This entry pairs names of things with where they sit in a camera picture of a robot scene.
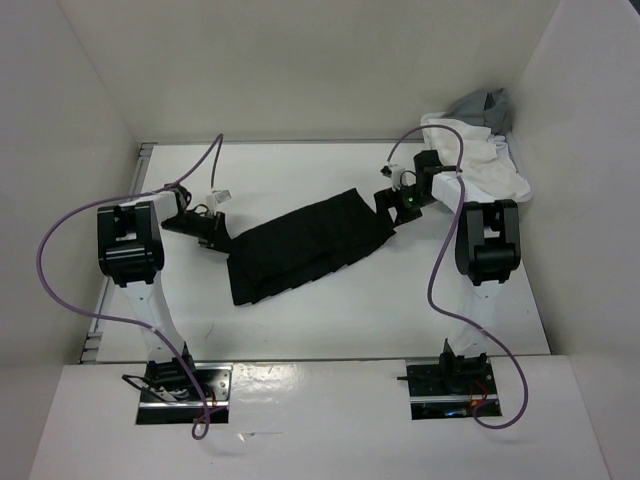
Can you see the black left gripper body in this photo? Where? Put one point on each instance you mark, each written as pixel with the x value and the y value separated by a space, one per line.
pixel 197 226

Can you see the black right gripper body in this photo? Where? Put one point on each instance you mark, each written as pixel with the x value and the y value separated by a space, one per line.
pixel 409 206

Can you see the black pleated skirt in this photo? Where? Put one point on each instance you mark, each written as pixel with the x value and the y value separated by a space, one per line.
pixel 303 246

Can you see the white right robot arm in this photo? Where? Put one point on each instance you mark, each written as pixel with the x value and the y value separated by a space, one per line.
pixel 487 250

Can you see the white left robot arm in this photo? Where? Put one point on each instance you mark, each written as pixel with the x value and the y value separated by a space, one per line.
pixel 131 253

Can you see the white perforated plastic basket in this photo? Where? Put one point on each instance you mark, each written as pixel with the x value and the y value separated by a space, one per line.
pixel 517 170

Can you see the white skirt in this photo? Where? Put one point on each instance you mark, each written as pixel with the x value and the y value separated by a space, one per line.
pixel 485 155

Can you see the grey skirt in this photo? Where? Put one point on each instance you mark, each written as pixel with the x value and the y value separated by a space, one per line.
pixel 484 108

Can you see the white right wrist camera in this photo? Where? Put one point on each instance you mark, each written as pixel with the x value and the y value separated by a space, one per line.
pixel 395 174

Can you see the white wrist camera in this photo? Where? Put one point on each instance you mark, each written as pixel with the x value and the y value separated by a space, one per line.
pixel 215 198
pixel 395 174

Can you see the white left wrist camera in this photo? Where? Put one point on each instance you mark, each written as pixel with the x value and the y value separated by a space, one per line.
pixel 215 198

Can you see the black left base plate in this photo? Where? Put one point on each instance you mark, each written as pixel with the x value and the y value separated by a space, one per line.
pixel 161 406

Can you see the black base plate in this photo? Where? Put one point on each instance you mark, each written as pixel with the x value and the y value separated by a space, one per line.
pixel 161 406
pixel 437 395

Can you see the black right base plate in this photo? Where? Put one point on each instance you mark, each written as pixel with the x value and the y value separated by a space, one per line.
pixel 437 395

